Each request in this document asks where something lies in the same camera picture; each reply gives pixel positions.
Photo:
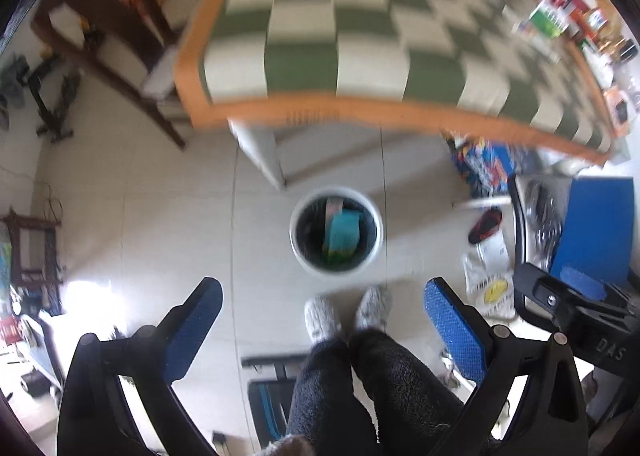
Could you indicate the black and red slipper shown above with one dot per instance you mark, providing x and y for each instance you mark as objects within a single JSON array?
[{"x": 485, "y": 227}]

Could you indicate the dark wooden chair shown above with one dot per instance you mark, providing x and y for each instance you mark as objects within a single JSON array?
[{"x": 125, "y": 50}]

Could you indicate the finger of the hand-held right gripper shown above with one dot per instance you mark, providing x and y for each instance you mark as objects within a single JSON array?
[
  {"x": 542, "y": 293},
  {"x": 582, "y": 281}
]

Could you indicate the person's leg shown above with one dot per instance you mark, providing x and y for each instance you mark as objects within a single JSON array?
[
  {"x": 325, "y": 396},
  {"x": 400, "y": 386}
]

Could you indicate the white plastic bag yellow print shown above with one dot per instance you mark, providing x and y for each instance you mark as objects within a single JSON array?
[{"x": 490, "y": 281}]

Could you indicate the green checkered tablecloth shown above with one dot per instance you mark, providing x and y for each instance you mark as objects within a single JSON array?
[{"x": 380, "y": 30}]

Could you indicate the person's right leg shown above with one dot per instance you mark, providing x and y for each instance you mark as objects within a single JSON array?
[{"x": 400, "y": 386}]

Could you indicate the pink paper scrap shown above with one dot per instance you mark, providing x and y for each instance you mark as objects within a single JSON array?
[{"x": 334, "y": 208}]

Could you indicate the green can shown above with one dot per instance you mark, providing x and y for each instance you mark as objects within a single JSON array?
[{"x": 548, "y": 18}]

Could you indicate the colourful snack packets bag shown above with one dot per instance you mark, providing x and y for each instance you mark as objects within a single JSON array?
[{"x": 482, "y": 165}]

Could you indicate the wooden frame rack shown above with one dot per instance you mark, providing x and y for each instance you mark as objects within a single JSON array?
[{"x": 32, "y": 246}]

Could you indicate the blue panel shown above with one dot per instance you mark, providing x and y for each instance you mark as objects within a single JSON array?
[{"x": 592, "y": 231}]

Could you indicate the white table leg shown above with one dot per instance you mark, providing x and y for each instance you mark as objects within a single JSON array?
[{"x": 260, "y": 150}]

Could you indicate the grey fuzzy right slipper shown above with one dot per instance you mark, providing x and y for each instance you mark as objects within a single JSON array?
[{"x": 374, "y": 308}]

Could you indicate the row of bottles and jars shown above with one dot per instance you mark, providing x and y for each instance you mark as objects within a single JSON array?
[{"x": 587, "y": 18}]

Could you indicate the black metal stand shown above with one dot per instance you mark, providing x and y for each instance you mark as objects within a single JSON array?
[{"x": 52, "y": 95}]

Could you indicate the grey fuzzy slipper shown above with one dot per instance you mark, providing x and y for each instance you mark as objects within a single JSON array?
[
  {"x": 374, "y": 308},
  {"x": 322, "y": 318}
]

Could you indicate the person's left leg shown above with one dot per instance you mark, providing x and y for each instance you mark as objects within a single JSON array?
[{"x": 325, "y": 396}]

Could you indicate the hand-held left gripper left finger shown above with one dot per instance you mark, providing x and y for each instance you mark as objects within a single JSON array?
[{"x": 192, "y": 331}]

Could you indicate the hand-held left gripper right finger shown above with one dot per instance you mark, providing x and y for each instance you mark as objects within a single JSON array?
[{"x": 452, "y": 331}]

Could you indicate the white round trash bin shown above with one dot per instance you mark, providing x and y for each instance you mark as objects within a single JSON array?
[{"x": 336, "y": 232}]

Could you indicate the orange box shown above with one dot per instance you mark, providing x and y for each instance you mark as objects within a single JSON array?
[{"x": 619, "y": 108}]

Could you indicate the grey fuzzy left slipper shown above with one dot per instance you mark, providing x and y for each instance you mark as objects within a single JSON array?
[{"x": 322, "y": 318}]

